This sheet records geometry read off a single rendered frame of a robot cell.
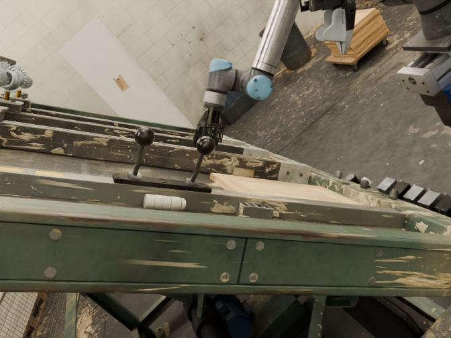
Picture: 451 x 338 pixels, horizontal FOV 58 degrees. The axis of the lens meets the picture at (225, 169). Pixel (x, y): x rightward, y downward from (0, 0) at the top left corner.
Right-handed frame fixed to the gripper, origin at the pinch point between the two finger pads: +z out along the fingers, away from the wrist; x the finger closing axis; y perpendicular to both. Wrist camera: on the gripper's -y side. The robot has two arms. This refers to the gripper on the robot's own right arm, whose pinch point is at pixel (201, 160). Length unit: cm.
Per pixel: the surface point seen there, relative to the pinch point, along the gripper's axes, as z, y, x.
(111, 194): 0, 58, -35
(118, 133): -2.7, -23.6, -27.7
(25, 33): -66, -505, -125
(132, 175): -4, 57, -31
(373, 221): 1, 58, 28
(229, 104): -23, -381, 143
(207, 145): -13, 63, -19
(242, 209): 0, 62, -9
